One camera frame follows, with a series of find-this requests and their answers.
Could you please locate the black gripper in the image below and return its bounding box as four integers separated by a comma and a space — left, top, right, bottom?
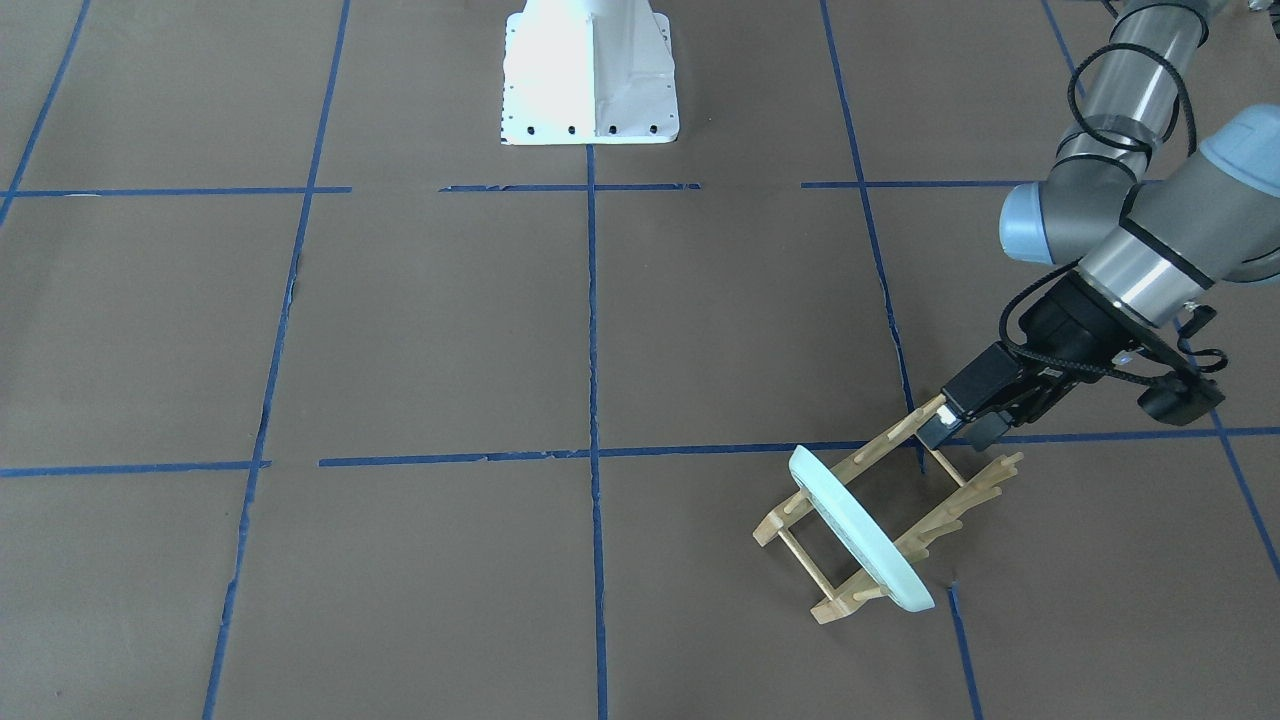
916, 272, 1146, 450

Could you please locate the light green ceramic plate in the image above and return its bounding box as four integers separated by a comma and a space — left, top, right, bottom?
788, 445, 934, 612

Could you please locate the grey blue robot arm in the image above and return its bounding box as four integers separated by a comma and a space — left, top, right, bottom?
916, 1, 1279, 450

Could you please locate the wooden plate rack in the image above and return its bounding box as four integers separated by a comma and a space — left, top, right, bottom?
751, 395, 1024, 624

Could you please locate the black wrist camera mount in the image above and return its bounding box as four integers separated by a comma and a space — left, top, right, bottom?
1137, 302, 1229, 427

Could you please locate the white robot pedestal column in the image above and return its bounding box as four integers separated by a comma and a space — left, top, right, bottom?
500, 1, 681, 146

